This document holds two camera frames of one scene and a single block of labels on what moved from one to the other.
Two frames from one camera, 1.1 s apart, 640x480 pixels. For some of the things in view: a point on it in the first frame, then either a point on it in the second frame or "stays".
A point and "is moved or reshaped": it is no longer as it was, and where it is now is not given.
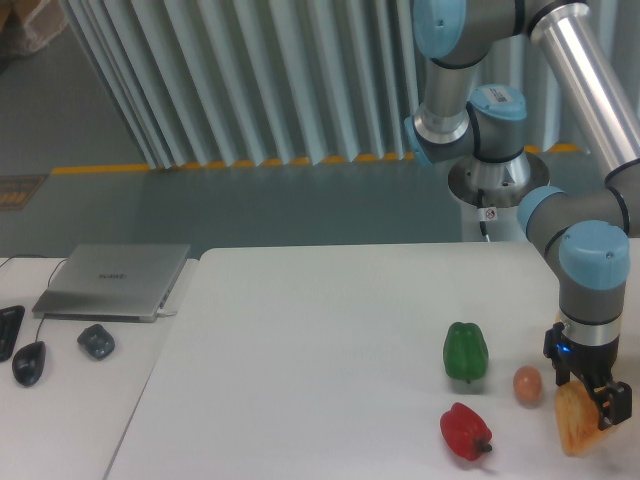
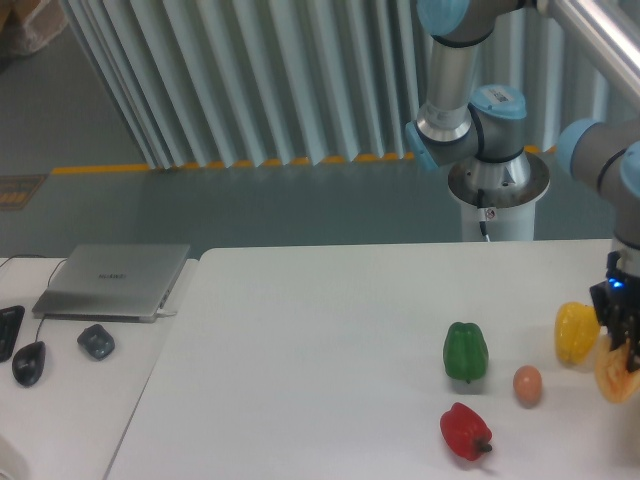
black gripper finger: [562, 377] -> [617, 333]
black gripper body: [595, 363] -> [618, 298]
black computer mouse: [28, 362] stays
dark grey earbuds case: [99, 341] stays
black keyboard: [10, 320] stays
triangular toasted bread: [577, 416] is moved or reshaped
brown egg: [527, 384] stays
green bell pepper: [465, 351] stays
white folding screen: [256, 83] stays
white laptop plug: [161, 313] stays
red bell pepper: [465, 431] stays
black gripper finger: [614, 403] -> [633, 353]
